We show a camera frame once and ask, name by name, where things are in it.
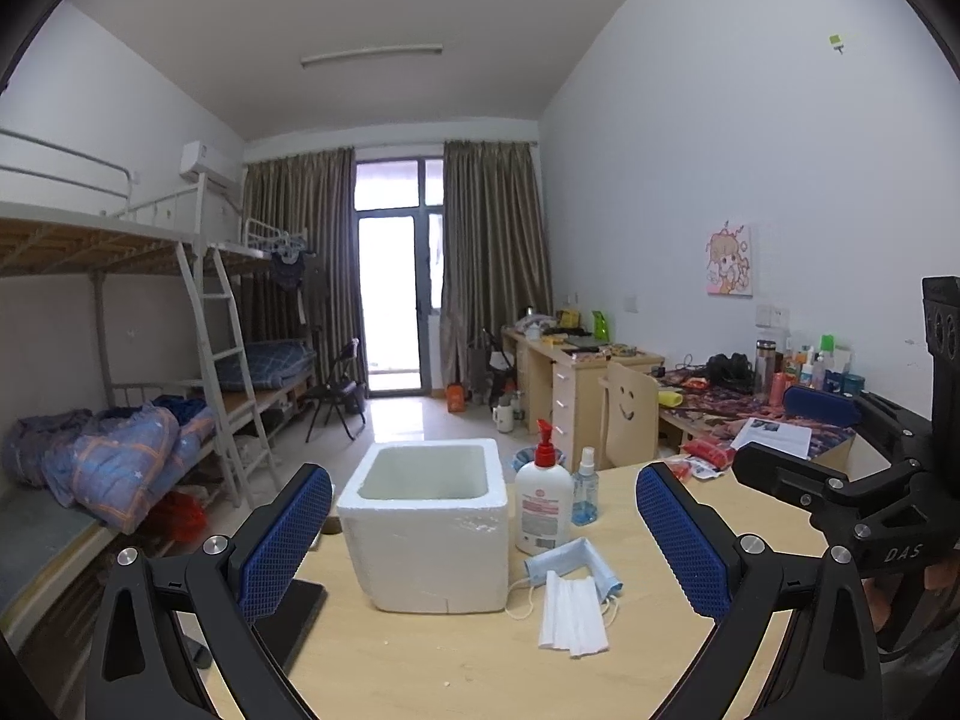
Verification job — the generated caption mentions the blue spray bottle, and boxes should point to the blue spray bottle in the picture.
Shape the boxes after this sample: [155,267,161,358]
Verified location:
[571,447,601,527]

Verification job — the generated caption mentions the wooden desk with drawers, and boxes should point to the wooden desk with drawers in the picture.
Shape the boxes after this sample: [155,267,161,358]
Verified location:
[501,326,665,470]

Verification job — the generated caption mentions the printed paper sheet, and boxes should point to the printed paper sheet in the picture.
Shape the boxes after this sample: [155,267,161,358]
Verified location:
[729,418,812,460]

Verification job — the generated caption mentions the white bunk bed ladder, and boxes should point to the white bunk bed ladder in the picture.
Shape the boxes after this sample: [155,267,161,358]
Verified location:
[176,240,277,507]

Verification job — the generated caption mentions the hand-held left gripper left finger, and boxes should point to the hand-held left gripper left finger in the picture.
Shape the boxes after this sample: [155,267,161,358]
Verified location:
[84,463,335,720]

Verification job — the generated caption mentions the glass balcony door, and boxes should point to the glass balcony door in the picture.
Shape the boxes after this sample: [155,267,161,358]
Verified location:
[352,157,447,395]

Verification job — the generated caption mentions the folded blue checked bedding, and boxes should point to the folded blue checked bedding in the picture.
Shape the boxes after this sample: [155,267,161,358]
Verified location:
[210,339,316,391]

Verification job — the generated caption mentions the dark hanging clothes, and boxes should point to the dark hanging clothes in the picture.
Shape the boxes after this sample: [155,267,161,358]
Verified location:
[270,247,312,293]

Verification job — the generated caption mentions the brown curtain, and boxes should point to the brown curtain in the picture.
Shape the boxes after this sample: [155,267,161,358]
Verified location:
[441,139,554,391]
[241,148,368,391]

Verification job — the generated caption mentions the printed desk mat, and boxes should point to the printed desk mat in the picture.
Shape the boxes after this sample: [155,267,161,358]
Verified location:
[660,375,856,458]

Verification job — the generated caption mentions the black folding chair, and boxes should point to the black folding chair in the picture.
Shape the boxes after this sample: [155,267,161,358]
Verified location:
[304,339,368,443]

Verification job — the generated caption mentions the white foam box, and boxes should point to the white foam box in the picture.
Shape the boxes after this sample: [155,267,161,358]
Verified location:
[337,437,512,614]

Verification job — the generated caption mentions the cartoon wall poster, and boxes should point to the cartoon wall poster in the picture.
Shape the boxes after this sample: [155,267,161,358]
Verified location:
[705,221,753,299]

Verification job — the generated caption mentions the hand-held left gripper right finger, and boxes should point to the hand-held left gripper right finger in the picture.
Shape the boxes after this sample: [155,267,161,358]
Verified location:
[636,463,886,720]

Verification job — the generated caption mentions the white pump lotion bottle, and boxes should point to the white pump lotion bottle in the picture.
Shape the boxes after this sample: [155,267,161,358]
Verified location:
[514,420,575,552]

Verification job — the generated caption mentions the red plastic bag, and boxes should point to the red plastic bag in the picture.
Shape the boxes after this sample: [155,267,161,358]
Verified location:
[154,491,207,541]

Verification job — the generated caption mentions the white face mask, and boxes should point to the white face mask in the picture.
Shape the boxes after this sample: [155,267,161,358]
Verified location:
[538,570,610,659]

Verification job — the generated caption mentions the person's right hand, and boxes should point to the person's right hand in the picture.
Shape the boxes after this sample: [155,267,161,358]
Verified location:
[862,540,960,638]

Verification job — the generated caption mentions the black headphones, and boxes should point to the black headphones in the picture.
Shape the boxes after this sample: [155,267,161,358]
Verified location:
[705,352,753,395]

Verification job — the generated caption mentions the white air conditioner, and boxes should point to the white air conditioner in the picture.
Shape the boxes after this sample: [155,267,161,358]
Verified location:
[178,140,242,188]

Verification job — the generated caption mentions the wooden smiley face chair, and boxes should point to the wooden smiley face chair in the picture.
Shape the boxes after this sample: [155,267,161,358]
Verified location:
[598,361,661,470]

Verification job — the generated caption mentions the blue face mask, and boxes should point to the blue face mask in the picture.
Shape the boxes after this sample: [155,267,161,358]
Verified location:
[523,538,625,601]

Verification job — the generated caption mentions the white metal bunk bed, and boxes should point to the white metal bunk bed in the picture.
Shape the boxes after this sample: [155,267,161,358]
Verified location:
[0,127,278,661]
[199,195,320,436]

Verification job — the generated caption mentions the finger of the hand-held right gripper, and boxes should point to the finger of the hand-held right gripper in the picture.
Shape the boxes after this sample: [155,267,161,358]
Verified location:
[731,441,852,512]
[855,390,937,477]

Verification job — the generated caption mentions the red snack packet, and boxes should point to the red snack packet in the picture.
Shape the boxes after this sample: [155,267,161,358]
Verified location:
[681,439,736,479]

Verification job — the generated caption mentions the black flat stand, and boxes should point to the black flat stand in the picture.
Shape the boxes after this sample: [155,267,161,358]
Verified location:
[251,577,329,683]

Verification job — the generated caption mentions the blue plaid quilt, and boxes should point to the blue plaid quilt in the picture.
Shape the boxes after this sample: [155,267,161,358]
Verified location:
[0,401,218,530]

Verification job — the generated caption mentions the ceiling tube light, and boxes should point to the ceiling tube light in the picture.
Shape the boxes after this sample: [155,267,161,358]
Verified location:
[300,43,442,67]

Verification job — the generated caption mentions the blue zip case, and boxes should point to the blue zip case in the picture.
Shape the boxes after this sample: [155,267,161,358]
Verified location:
[782,384,862,427]

